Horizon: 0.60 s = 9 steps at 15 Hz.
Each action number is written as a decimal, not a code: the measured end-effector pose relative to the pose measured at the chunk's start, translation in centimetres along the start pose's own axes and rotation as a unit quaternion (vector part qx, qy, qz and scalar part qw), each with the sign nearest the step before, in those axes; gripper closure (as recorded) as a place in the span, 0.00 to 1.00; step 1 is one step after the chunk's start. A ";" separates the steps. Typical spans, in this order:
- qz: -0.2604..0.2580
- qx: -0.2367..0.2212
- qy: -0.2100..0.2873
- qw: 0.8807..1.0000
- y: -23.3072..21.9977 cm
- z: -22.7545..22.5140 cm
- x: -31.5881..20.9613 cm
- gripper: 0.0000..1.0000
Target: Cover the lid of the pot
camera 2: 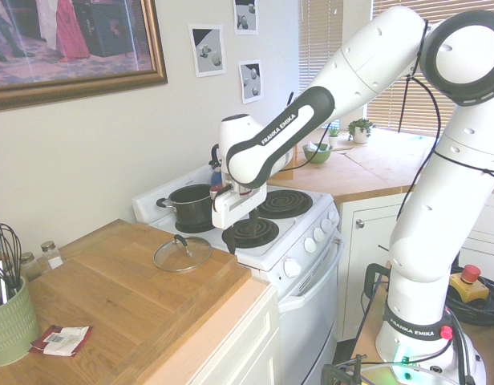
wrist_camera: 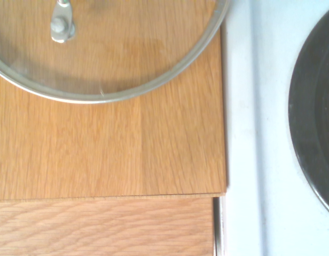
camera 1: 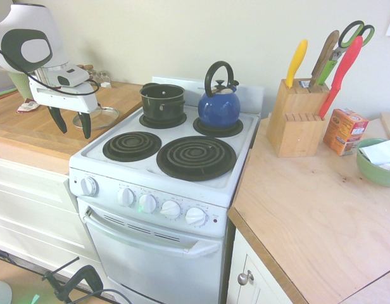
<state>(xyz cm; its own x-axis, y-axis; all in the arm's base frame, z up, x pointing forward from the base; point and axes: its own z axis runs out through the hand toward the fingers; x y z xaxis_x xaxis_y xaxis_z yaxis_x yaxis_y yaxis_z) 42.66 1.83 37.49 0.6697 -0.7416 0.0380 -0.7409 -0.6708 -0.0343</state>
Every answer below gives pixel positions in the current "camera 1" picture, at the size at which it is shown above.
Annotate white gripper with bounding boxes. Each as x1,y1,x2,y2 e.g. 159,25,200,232
28,75,99,140

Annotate glass pot lid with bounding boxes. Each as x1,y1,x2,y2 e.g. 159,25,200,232
72,106,120,131

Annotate black cooking pot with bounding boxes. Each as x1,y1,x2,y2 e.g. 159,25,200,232
139,82,186,124

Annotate red white packet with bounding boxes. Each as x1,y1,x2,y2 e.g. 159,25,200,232
16,98,41,114

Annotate green ribbed utensil holder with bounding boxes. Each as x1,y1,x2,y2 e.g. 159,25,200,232
6,71,36,99

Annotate small black coil burner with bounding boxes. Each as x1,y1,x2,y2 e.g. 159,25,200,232
138,111,187,130
192,117,244,139
102,131,163,162

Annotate white stove knob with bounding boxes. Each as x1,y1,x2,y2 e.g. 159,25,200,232
80,176,100,198
139,194,158,214
118,187,137,208
160,200,182,220
185,206,207,227

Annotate white drawer cabinet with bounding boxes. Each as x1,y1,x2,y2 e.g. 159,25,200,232
0,156,90,272

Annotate large black coil burner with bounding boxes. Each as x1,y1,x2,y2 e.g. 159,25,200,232
156,136,237,182

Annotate black clamp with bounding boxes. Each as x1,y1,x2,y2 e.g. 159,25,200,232
41,256,104,304

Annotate white electric stove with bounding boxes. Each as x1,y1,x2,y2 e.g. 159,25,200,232
68,75,265,304

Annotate wooden knife block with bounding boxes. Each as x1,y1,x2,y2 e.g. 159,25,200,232
266,78,330,158

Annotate yellow knife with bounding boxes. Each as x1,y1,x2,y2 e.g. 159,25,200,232
285,39,309,89

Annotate silver cabinet knob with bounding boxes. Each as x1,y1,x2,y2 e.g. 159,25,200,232
237,270,255,286

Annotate white door cabinet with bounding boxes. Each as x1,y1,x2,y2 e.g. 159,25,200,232
226,227,298,304

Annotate grey green scissors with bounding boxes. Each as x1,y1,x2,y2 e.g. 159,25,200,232
317,20,375,87

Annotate orange baking soda box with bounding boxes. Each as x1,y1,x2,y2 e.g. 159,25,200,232
322,108,370,157

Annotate red knife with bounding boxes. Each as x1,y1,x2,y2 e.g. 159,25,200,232
318,35,364,120

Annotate green ceramic bowl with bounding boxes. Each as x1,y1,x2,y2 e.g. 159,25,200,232
356,138,390,188

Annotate white paper towel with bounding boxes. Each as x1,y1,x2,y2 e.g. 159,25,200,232
359,138,390,174

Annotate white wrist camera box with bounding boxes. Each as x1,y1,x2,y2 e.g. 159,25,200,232
56,64,90,87

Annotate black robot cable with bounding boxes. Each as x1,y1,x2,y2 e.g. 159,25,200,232
0,42,101,95

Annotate white oven door handle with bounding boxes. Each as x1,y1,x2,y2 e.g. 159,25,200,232
82,208,221,259

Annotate blue kettle black handle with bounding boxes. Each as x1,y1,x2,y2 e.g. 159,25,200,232
198,60,241,129

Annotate grey floor cable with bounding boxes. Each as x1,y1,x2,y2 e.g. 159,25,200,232
68,288,130,304

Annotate wooden handled knife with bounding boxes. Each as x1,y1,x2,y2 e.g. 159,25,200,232
310,30,341,87

